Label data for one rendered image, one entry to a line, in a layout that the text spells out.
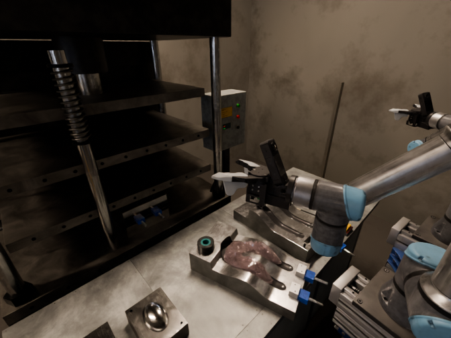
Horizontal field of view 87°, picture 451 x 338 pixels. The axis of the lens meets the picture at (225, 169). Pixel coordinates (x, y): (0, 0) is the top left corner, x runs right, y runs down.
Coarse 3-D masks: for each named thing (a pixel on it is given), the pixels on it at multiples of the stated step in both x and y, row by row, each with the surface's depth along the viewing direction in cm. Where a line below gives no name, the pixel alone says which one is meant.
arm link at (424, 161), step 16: (448, 128) 50; (432, 144) 52; (448, 144) 49; (400, 160) 56; (416, 160) 53; (432, 160) 51; (448, 160) 50; (368, 176) 61; (384, 176) 57; (400, 176) 55; (416, 176) 54; (432, 176) 53; (368, 192) 60; (384, 192) 58
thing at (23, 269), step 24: (168, 192) 178; (192, 192) 178; (192, 216) 154; (0, 240) 135; (48, 240) 135; (72, 240) 134; (96, 240) 134; (120, 240) 134; (144, 240) 134; (24, 264) 120; (48, 264) 119; (72, 264) 119; (96, 264) 119; (0, 288) 108; (48, 288) 107; (72, 288) 113; (24, 312) 101
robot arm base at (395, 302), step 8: (392, 280) 72; (384, 288) 74; (392, 288) 71; (400, 288) 68; (384, 296) 73; (392, 296) 70; (400, 296) 68; (384, 304) 72; (392, 304) 70; (400, 304) 68; (392, 312) 69; (400, 312) 68; (400, 320) 68; (408, 328) 67
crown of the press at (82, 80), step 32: (0, 0) 68; (32, 0) 72; (64, 0) 77; (96, 0) 83; (128, 0) 90; (160, 0) 97; (192, 0) 107; (224, 0) 118; (0, 32) 79; (32, 32) 81; (64, 32) 82; (96, 32) 86; (128, 32) 93; (160, 32) 102; (192, 32) 112; (224, 32) 124; (96, 64) 116
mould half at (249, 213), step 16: (240, 208) 148; (256, 208) 135; (272, 208) 137; (256, 224) 134; (272, 224) 129; (288, 224) 131; (272, 240) 128; (288, 240) 120; (304, 240) 119; (304, 256) 115
